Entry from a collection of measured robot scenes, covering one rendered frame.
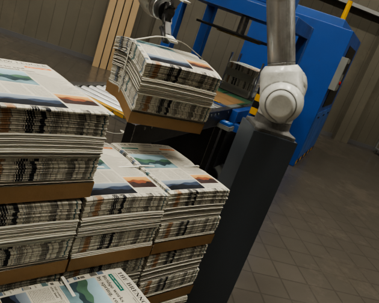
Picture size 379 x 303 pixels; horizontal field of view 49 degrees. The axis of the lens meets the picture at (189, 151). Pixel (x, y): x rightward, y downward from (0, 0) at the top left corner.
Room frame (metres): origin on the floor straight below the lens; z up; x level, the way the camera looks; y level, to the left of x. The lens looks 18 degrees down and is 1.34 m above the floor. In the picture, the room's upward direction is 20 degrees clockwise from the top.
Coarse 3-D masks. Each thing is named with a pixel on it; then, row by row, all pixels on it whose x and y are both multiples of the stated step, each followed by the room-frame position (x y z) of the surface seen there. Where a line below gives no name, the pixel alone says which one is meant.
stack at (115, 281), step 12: (84, 276) 0.97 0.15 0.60; (96, 276) 0.98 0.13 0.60; (108, 276) 1.00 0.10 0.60; (120, 276) 1.02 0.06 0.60; (24, 288) 0.85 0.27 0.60; (36, 288) 0.86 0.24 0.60; (48, 288) 0.87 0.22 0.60; (60, 288) 0.89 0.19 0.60; (72, 288) 0.90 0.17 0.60; (84, 288) 0.92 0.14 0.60; (96, 288) 0.94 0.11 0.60; (108, 288) 0.95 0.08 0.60; (120, 288) 0.97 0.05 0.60; (132, 288) 0.98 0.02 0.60; (0, 300) 0.79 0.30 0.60; (12, 300) 0.80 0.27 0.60; (24, 300) 0.81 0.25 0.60; (36, 300) 0.82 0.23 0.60; (48, 300) 0.83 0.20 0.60; (60, 300) 0.85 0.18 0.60; (72, 300) 0.86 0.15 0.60; (84, 300) 0.88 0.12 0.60; (96, 300) 0.89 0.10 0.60; (108, 300) 0.91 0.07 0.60; (120, 300) 0.92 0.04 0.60; (132, 300) 0.94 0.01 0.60; (144, 300) 0.95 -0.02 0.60
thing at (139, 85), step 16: (144, 48) 1.43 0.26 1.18; (144, 64) 1.33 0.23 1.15; (160, 64) 1.34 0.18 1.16; (176, 64) 1.40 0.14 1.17; (192, 64) 1.47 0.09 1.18; (208, 64) 1.56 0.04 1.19; (128, 80) 1.44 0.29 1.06; (144, 80) 1.32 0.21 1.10; (160, 80) 1.35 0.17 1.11; (176, 80) 1.38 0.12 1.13; (192, 80) 1.41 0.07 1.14; (208, 80) 1.43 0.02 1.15; (128, 96) 1.40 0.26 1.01; (144, 96) 1.34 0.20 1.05; (160, 96) 1.37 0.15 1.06; (176, 96) 1.39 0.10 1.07; (192, 96) 1.42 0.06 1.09; (208, 96) 1.45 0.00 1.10; (144, 112) 1.37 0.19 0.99; (160, 112) 1.38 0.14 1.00; (176, 112) 1.41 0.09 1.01; (192, 112) 1.44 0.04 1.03; (208, 112) 1.47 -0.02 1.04
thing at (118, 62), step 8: (120, 40) 1.59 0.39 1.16; (128, 40) 1.51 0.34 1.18; (120, 48) 1.57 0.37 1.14; (168, 48) 1.62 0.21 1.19; (120, 56) 1.56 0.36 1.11; (112, 64) 1.64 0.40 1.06; (120, 64) 1.54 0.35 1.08; (112, 72) 1.61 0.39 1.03; (120, 72) 1.55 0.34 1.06; (112, 80) 1.59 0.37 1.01; (120, 80) 1.52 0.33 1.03
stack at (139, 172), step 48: (144, 144) 1.52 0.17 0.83; (96, 192) 1.01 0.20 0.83; (144, 192) 1.11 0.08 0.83; (192, 192) 1.23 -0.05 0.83; (0, 240) 0.80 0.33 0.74; (48, 240) 0.89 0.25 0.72; (96, 240) 1.00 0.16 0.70; (144, 240) 1.13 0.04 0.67; (0, 288) 0.83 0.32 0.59; (144, 288) 1.18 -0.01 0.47
